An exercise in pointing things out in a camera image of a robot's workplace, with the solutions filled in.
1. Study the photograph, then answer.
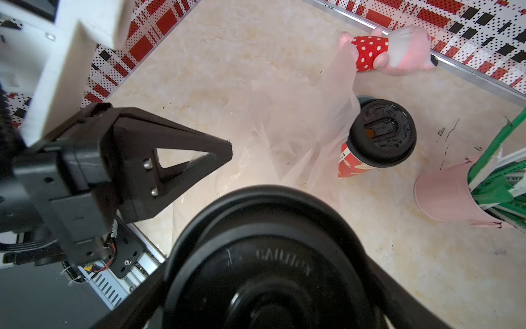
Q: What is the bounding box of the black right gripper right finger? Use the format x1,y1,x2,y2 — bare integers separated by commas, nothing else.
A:
367,256,451,329

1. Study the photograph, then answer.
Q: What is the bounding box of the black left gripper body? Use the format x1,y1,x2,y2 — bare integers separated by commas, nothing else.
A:
1,137,119,265

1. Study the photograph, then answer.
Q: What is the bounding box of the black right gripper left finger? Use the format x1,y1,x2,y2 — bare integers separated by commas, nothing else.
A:
92,263,167,329

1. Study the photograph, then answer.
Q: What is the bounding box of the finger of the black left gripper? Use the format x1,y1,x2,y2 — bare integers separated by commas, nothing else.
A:
79,103,233,223

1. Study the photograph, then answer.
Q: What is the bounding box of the red milk tea cup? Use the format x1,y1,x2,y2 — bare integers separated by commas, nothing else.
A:
338,96,417,179
162,186,386,328

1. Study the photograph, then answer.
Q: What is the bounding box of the clear plastic carrier bag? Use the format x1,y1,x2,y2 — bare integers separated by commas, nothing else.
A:
173,42,359,232

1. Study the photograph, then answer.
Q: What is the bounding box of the pink metal straw bucket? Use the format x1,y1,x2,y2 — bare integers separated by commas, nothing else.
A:
414,157,512,229

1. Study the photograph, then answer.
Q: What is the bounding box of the green wrapped straw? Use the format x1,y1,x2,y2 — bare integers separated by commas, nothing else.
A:
468,109,525,189

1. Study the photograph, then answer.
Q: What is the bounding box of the wide white wrapped straw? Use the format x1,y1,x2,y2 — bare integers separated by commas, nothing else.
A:
468,148,525,192

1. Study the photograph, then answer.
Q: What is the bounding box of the pink plush toy red dress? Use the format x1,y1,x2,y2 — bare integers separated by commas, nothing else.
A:
338,26,438,76

